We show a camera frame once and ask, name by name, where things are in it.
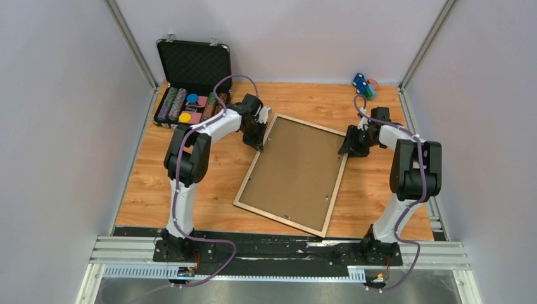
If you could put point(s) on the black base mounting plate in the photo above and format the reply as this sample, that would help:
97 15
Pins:
268 255

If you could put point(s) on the wooden picture frame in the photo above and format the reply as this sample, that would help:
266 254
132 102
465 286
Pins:
251 180

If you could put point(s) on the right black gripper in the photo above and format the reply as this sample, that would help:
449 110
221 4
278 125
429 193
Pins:
349 145

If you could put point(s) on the black poker chip case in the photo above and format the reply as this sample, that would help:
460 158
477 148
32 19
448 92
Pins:
192 67

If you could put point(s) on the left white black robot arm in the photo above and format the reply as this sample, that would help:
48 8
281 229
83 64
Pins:
188 155

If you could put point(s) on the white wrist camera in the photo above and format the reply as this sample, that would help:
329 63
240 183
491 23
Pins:
363 124
263 115

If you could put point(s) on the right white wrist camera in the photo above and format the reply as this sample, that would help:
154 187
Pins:
363 124

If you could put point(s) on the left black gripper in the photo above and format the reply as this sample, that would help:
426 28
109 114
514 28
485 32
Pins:
258 142

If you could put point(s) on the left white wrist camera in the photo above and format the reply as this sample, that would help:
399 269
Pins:
263 115

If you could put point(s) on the aluminium rail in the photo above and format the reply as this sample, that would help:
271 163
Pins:
434 255

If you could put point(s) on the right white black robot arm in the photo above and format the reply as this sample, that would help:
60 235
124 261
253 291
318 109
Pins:
415 177

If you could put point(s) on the blue poker chip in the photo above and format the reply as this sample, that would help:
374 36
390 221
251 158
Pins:
192 98

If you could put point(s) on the blue orange tape dispenser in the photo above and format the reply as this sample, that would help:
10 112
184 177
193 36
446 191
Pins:
365 87

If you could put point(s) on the yellow poker chip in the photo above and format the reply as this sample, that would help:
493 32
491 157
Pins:
185 117

